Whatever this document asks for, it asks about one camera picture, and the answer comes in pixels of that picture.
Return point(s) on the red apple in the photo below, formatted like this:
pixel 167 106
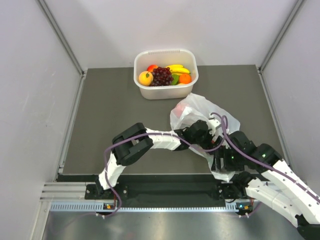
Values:
pixel 151 68

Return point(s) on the orange peach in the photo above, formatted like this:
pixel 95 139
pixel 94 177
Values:
pixel 145 78

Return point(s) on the white plastic fruit bag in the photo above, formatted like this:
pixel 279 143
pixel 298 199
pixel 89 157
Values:
pixel 196 107

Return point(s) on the dark red grape bunch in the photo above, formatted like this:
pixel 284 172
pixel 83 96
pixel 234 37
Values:
pixel 161 80

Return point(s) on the green leaf fruit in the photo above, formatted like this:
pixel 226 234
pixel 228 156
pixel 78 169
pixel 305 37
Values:
pixel 175 79

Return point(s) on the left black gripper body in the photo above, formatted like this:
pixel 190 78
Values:
pixel 204 140

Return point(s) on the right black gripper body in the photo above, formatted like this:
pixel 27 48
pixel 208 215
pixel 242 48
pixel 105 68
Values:
pixel 232 160

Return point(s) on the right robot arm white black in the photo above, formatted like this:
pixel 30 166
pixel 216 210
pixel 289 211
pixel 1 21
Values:
pixel 261 173

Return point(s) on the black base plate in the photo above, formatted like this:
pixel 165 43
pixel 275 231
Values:
pixel 170 190

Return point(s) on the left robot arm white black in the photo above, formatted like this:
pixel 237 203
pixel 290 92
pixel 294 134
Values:
pixel 130 145

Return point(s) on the yellow banana bunch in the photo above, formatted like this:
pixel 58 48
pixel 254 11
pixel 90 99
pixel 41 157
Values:
pixel 177 69

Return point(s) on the orange fruit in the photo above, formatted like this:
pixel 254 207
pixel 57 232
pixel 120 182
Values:
pixel 185 79

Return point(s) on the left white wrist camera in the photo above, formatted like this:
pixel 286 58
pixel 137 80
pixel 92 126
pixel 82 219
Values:
pixel 215 126

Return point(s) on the white plastic tub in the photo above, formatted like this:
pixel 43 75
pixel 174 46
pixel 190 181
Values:
pixel 163 58

